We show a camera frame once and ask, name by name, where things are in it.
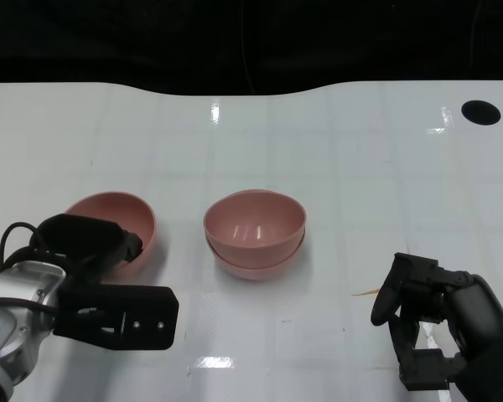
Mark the black backdrop cloth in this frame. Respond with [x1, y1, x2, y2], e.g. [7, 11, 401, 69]
[0, 0, 503, 96]

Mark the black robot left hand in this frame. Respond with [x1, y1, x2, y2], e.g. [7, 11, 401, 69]
[37, 213, 144, 286]

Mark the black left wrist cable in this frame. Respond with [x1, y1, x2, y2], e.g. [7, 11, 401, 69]
[0, 221, 41, 277]

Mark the black round table grommet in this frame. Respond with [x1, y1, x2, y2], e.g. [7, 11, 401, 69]
[460, 99, 501, 126]

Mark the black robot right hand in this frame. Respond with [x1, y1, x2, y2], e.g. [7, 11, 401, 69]
[371, 250, 503, 393]

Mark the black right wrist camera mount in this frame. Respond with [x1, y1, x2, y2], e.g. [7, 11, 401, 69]
[454, 347, 503, 402]

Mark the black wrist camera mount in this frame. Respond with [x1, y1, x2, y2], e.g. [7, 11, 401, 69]
[52, 283, 180, 351]
[454, 347, 503, 402]

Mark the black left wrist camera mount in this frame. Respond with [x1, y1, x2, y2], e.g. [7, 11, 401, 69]
[52, 283, 180, 351]

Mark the pink plastic bowl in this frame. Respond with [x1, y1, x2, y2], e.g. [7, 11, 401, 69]
[62, 191, 157, 280]
[207, 234, 306, 281]
[203, 188, 308, 269]

